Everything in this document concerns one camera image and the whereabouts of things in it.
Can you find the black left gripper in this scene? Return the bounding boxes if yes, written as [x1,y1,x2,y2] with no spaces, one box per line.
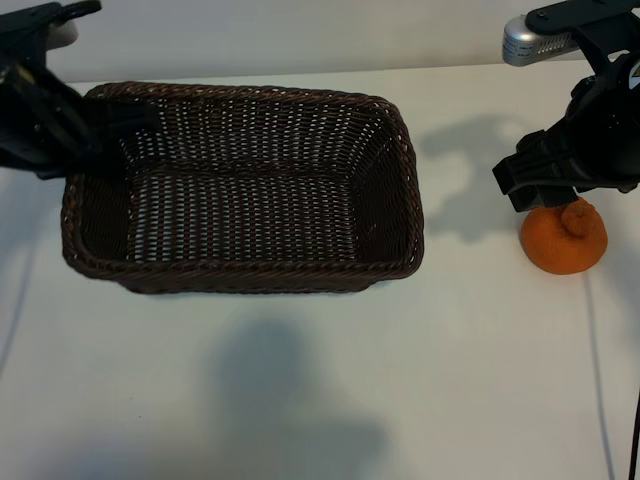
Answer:
[0,52,161,184]

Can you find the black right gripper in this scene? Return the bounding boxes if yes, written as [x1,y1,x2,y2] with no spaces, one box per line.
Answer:
[492,54,640,214]

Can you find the orange with knobbed top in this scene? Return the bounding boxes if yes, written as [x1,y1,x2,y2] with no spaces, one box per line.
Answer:
[521,197,610,275]

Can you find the brown wicker basket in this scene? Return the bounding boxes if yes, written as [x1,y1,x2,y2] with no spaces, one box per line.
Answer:
[60,81,425,295]

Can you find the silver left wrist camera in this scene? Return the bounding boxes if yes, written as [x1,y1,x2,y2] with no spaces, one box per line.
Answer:
[44,19,81,50]

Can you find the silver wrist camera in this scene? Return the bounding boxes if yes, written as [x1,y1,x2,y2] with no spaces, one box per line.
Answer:
[44,19,81,50]
[502,17,584,65]

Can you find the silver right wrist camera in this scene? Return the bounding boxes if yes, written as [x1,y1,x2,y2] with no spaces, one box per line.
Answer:
[502,17,584,65]

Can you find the black left camera mount bracket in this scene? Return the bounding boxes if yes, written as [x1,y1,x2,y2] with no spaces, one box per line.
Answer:
[0,0,103,56]

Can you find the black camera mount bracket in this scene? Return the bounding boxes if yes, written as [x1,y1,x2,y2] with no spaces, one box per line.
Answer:
[0,0,103,56]
[524,0,640,66]

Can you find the black right camera mount bracket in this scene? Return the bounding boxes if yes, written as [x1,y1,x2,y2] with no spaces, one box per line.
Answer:
[524,0,640,66]

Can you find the thin black smooth cable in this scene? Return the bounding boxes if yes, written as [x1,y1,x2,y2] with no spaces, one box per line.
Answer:
[630,384,640,480]

